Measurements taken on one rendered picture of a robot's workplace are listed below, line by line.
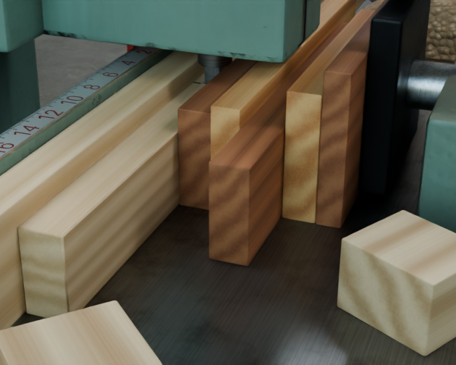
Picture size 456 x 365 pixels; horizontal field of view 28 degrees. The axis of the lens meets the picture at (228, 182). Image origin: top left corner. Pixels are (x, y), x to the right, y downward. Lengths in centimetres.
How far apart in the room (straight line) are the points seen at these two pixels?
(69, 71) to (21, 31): 297
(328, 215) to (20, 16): 19
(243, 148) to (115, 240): 7
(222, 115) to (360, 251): 10
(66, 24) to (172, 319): 19
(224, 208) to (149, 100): 9
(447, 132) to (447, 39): 28
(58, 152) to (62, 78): 299
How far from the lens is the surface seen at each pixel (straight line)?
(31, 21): 49
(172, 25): 47
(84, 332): 29
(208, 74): 50
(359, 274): 36
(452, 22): 70
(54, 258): 36
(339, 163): 42
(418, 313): 35
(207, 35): 46
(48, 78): 340
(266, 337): 36
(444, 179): 42
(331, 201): 43
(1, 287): 36
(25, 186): 37
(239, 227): 39
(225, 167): 38
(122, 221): 40
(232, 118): 42
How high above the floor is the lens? 111
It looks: 26 degrees down
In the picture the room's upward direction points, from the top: straight up
